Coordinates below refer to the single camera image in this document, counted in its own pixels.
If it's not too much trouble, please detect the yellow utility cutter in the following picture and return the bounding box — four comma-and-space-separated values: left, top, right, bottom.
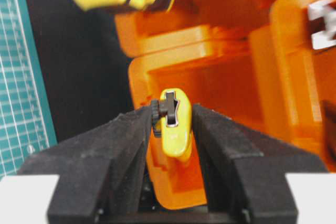
151, 88, 192, 163

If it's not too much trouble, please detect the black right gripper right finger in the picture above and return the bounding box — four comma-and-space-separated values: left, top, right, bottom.
192, 104, 328, 223

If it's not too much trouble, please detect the green cutting mat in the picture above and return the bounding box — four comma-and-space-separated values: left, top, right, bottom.
1, 0, 57, 177

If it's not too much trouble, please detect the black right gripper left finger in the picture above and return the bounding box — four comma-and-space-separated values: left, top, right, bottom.
0, 104, 158, 224

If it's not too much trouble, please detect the black table mat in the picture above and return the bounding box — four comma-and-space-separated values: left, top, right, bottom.
26, 0, 133, 142

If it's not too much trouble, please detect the orange container rack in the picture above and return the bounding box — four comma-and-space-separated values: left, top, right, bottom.
114, 0, 336, 210

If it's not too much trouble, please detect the lower black aluminium extrusion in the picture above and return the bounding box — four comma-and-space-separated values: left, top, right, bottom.
307, 0, 335, 50

